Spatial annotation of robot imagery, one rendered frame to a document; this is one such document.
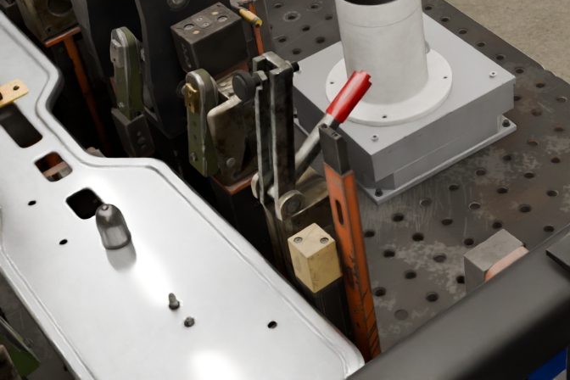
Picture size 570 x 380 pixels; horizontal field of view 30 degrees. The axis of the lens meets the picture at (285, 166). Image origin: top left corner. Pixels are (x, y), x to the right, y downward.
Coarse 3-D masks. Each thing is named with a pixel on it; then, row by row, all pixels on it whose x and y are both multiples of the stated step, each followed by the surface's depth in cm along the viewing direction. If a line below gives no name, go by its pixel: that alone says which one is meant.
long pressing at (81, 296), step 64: (0, 64) 144; (0, 128) 133; (64, 128) 131; (0, 192) 124; (64, 192) 122; (128, 192) 121; (192, 192) 119; (0, 256) 117; (64, 256) 115; (128, 256) 113; (192, 256) 112; (256, 256) 110; (64, 320) 108; (128, 320) 106; (256, 320) 104; (320, 320) 102
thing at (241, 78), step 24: (240, 72) 97; (264, 72) 100; (288, 72) 98; (240, 96) 98; (264, 96) 101; (288, 96) 99; (264, 120) 103; (288, 120) 101; (264, 144) 105; (288, 144) 102; (264, 168) 106; (288, 168) 104; (264, 192) 108
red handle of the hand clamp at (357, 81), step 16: (352, 80) 106; (368, 80) 106; (336, 96) 107; (352, 96) 106; (336, 112) 106; (336, 128) 107; (304, 144) 107; (320, 144) 107; (304, 160) 106; (272, 192) 107
